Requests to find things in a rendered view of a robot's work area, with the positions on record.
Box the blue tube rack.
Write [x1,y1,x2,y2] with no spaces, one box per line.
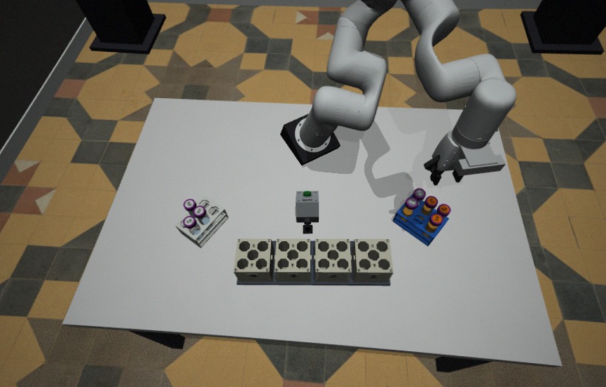
[393,201,448,246]

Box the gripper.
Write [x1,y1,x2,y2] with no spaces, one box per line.
[424,130,465,186]

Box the beige bucket adapter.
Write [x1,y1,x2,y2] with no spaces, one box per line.
[233,239,275,282]
[275,239,312,282]
[314,239,352,283]
[352,239,394,283]

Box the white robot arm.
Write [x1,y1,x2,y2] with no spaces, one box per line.
[295,0,516,176]

